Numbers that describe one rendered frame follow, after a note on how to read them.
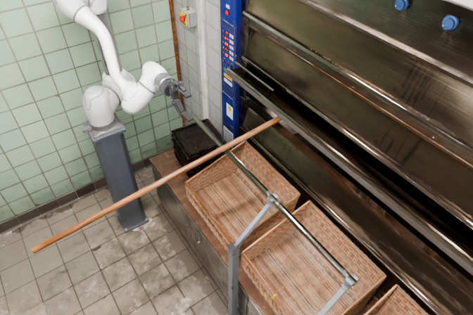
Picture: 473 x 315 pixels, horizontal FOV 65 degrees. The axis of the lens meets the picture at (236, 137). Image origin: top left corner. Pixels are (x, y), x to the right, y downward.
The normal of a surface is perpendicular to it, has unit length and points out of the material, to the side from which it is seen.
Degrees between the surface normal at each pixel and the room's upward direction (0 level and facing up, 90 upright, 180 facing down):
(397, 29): 90
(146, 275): 0
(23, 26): 90
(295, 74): 71
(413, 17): 90
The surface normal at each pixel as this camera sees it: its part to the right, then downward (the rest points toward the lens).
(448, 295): -0.76, 0.11
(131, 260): 0.01, -0.73
